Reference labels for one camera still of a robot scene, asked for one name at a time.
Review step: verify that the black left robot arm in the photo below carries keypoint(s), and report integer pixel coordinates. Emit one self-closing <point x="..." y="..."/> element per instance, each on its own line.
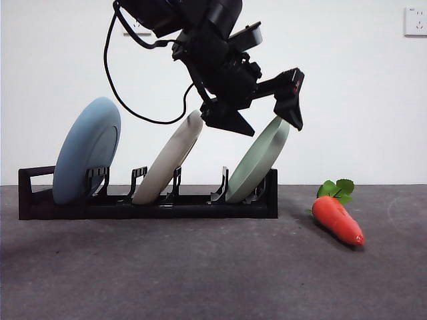
<point x="213" y="66"/>

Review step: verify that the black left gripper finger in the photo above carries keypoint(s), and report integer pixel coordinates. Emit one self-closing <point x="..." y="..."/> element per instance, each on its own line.
<point x="289" y="100"/>
<point x="227" y="118"/>

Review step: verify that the white wall socket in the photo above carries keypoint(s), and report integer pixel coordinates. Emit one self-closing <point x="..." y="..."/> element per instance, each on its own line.
<point x="417" y="21"/>
<point x="138" y="33"/>

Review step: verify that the cream white plate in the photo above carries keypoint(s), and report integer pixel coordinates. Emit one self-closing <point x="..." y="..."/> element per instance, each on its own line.
<point x="166" y="160"/>

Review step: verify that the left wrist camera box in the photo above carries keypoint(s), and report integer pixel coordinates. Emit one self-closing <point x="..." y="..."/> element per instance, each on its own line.
<point x="248" y="36"/>

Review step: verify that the orange toy carrot with leaves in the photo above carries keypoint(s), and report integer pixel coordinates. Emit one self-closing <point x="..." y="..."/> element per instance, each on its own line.
<point x="337" y="218"/>

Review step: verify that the light blue plate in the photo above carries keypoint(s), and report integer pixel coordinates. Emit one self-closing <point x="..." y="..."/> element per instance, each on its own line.
<point x="83" y="150"/>

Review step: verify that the light green plate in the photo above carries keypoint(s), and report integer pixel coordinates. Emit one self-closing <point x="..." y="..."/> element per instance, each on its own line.
<point x="257" y="163"/>

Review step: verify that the black plate rack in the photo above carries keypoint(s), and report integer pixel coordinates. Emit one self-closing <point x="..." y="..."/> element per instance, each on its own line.
<point x="150" y="210"/>

